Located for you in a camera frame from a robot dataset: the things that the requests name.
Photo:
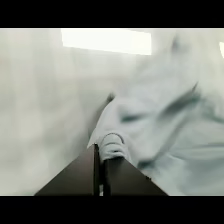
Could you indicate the pale grey garment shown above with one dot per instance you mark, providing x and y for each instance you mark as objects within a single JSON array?
[{"x": 166, "y": 126}]

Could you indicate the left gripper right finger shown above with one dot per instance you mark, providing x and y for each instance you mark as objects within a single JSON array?
[{"x": 130, "y": 180}]

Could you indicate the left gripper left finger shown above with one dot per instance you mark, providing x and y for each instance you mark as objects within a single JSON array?
[{"x": 76, "y": 176}]

